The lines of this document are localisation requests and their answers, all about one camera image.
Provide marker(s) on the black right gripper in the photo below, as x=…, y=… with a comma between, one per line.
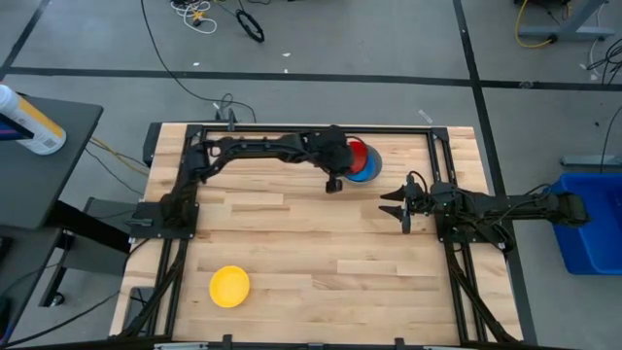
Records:
x=427, y=201

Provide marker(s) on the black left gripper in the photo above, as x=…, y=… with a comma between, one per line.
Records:
x=333, y=150

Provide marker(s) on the red plastic bowl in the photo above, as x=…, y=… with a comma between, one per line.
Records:
x=358, y=155

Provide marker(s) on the blue plastic bowl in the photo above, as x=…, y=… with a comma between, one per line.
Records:
x=373, y=167

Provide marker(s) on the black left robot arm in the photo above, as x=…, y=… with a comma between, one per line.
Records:
x=252, y=148

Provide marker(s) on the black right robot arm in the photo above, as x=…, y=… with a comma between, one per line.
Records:
x=515, y=206

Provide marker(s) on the yellow plastic bowl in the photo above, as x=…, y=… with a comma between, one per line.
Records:
x=229, y=286

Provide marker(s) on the grey metal bar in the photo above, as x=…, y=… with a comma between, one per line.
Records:
x=590, y=161

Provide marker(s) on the large blue storage bin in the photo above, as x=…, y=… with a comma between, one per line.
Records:
x=595, y=228

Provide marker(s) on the grey desk leg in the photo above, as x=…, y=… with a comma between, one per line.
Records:
x=566, y=31

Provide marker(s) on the grey tray under table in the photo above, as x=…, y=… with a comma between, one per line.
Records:
x=138, y=311

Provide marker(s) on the black side table base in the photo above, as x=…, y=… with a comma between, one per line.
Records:
x=92, y=243

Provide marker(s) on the black side table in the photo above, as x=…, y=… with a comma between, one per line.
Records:
x=44, y=170

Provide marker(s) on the white canister with yellow label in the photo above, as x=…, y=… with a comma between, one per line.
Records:
x=34, y=124

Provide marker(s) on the black aluminium table frame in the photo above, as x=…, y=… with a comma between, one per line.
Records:
x=316, y=129

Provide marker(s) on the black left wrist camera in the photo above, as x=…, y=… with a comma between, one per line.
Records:
x=333, y=185

